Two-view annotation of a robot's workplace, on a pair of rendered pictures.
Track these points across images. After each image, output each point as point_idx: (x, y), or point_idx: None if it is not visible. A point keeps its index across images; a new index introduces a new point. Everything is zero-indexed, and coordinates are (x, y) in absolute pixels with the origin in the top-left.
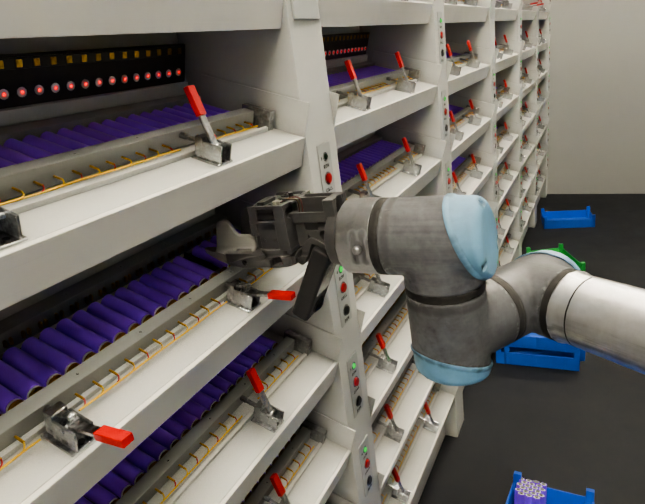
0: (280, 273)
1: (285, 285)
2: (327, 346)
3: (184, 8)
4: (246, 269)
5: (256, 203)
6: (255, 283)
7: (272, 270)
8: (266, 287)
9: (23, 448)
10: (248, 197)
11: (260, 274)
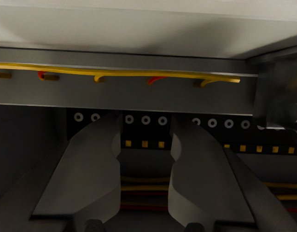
0: None
1: (21, 2)
2: None
3: None
4: (158, 100)
5: None
6: (154, 50)
7: (26, 44)
8: (151, 38)
9: None
10: (11, 125)
11: (91, 51)
